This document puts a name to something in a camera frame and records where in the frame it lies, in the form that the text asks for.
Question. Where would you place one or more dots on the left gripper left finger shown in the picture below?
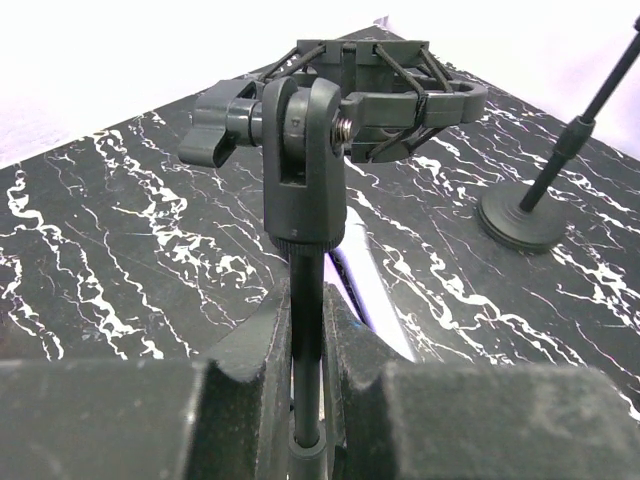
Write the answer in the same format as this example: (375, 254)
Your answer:
(222, 415)

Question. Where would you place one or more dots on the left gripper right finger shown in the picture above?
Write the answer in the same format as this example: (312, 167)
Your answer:
(395, 419)

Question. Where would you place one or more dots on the silver microphone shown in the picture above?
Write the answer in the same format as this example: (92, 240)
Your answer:
(352, 268)

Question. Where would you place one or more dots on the black tripod stand with ring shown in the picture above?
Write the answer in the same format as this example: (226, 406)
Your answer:
(323, 103)

